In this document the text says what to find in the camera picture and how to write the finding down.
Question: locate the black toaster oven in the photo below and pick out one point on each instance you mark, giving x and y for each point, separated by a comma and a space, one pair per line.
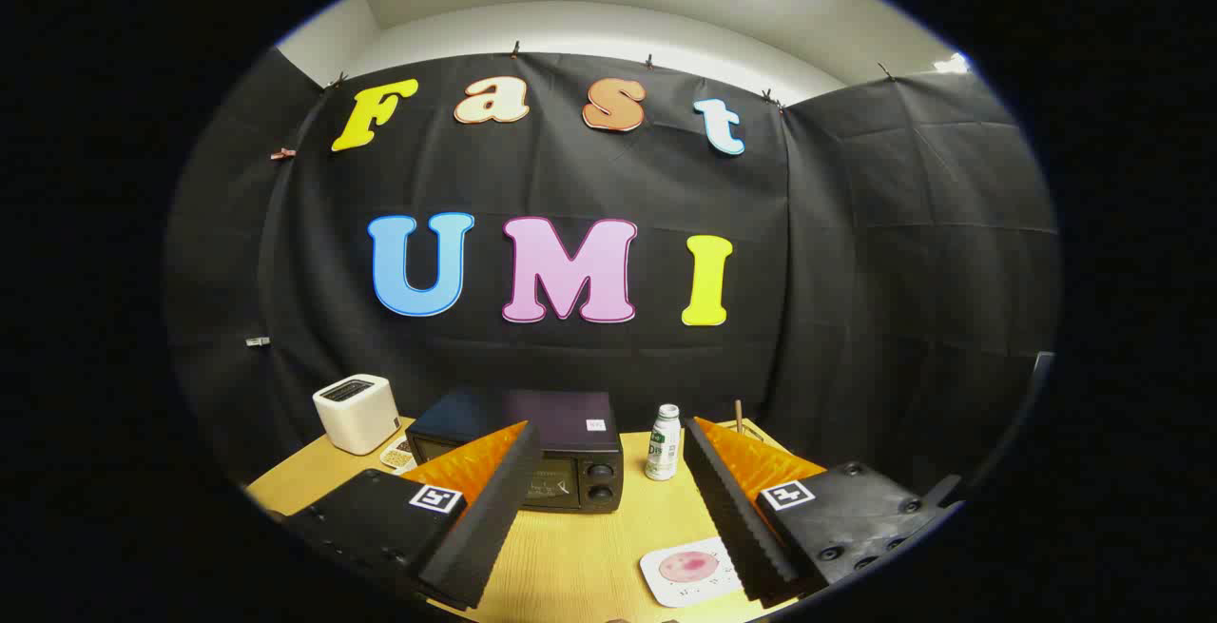
561, 418

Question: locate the white square plate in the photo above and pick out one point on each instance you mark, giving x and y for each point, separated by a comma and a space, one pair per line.
666, 590

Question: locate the white pop-up toaster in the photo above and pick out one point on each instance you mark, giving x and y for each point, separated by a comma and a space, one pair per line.
357, 414

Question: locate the reddish clip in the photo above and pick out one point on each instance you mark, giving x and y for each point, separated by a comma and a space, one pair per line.
282, 154

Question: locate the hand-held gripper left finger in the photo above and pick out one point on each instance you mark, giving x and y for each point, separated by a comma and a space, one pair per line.
494, 499

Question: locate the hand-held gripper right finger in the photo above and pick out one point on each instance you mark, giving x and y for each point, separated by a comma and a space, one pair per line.
732, 499

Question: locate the white bottle with green label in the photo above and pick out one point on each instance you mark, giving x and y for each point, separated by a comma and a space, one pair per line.
663, 447

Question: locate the pink round ham slice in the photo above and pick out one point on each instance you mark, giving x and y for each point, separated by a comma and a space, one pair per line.
688, 566

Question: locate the small patterned dish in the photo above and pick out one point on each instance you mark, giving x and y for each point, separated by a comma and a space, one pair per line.
397, 455

